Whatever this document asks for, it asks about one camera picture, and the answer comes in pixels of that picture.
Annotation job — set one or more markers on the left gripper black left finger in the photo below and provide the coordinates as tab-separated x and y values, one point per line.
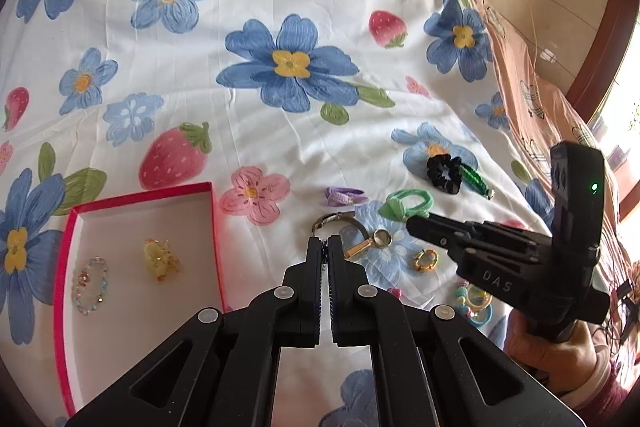
218	369

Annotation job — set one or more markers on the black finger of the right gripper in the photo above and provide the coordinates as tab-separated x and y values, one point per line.
442	232

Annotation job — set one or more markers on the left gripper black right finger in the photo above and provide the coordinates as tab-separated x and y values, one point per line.
428	368

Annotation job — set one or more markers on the yellow beaded hair loop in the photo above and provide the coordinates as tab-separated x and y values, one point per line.
426	260

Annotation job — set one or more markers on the green face gold watch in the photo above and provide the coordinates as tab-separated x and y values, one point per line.
356	238

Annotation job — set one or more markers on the yellow translucent hair claw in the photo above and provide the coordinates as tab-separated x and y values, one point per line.
159	259

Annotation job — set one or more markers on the yellow hair band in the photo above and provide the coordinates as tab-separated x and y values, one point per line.
477	299

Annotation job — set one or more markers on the pink heart hair clip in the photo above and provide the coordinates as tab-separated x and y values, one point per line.
396	292

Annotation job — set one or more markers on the red jewelry box tray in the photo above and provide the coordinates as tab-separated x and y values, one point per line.
109	311

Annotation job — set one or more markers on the person's right hand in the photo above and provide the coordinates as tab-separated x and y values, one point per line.
571	365

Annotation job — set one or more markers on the green hair clip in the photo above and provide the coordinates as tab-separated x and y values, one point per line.
476	181

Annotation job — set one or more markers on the black scrunchie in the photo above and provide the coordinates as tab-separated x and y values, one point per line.
444	172

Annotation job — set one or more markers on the blue hair band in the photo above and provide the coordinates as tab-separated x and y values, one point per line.
481	317

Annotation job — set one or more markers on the pink cartoon blanket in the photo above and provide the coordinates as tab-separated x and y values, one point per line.
540	116

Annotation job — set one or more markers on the floral white bed sheet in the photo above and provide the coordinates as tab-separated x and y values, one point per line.
291	109

